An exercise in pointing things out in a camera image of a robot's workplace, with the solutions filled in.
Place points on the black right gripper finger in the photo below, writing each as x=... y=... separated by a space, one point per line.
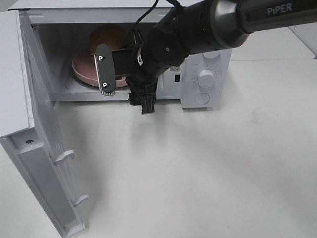
x=132 y=39
x=143 y=95

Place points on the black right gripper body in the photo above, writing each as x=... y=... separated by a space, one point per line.
x=126 y=65

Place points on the burger with lettuce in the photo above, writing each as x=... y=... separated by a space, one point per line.
x=108 y=34

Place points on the pink round plate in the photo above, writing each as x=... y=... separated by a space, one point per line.
x=83 y=65

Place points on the round white door button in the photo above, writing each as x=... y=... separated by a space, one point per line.
x=202 y=98

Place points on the white microwave door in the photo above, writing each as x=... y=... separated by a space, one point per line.
x=32 y=58

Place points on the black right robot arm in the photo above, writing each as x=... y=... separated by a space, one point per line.
x=207 y=26

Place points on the lower white timer knob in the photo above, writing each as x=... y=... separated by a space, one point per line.
x=206 y=79

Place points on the white microwave oven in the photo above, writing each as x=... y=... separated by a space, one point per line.
x=60 y=31

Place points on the upper white power knob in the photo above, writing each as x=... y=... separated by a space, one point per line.
x=211 y=55

